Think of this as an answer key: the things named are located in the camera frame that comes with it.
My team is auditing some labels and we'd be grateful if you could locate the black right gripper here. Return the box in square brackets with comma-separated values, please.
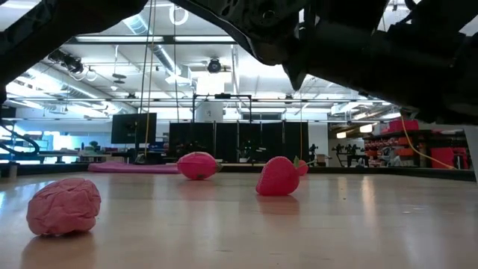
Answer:
[170, 0, 319, 91]

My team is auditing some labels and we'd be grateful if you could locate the small red fruit with leaf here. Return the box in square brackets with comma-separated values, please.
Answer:
[293, 155, 318, 177]

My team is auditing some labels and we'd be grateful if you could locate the red toy strawberry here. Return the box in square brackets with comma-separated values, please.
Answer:
[255, 155, 301, 197]

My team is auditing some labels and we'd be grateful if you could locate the red oval toy fruit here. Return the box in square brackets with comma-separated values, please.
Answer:
[176, 151, 222, 182]

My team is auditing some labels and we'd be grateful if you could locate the red wrinkled toy fruit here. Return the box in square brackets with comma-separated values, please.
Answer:
[25, 177, 102, 237]

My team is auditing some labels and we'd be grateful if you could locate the white cylindrical tank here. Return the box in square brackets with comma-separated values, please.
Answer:
[195, 101, 225, 124]

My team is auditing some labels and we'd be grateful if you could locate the LED light bar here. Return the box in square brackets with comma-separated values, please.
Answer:
[72, 34, 240, 46]

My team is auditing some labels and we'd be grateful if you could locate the black partition screen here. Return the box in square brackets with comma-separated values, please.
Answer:
[168, 120, 311, 164]

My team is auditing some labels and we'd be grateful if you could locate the black monitor on stand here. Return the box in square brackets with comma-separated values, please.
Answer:
[111, 112, 158, 146]

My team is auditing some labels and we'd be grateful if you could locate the person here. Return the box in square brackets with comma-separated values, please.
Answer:
[376, 146, 395, 168]

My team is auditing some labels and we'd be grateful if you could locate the magenta folded cloth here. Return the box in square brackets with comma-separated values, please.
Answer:
[87, 161, 181, 175]

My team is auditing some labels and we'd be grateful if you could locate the low shelf with red bins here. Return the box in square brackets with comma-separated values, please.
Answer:
[364, 119, 470, 170]

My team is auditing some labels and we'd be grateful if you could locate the black ceiling camera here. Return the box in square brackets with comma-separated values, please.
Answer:
[206, 57, 223, 75]

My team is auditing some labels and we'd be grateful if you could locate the white cable loop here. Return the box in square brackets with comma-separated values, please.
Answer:
[168, 2, 190, 27]

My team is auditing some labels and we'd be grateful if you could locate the spiral ventilation duct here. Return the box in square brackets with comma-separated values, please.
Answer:
[122, 13, 182, 78]

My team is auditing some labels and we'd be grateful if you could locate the yellow hanging cord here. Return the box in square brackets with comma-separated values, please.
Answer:
[143, 0, 156, 160]

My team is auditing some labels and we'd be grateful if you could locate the thin black hanging cable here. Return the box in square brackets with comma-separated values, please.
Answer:
[134, 0, 154, 161]

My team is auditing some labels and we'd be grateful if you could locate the black camera with white cables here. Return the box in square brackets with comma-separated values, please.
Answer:
[47, 49, 99, 83]

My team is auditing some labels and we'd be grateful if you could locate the black corrugated cable hose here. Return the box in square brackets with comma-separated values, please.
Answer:
[0, 122, 41, 158]

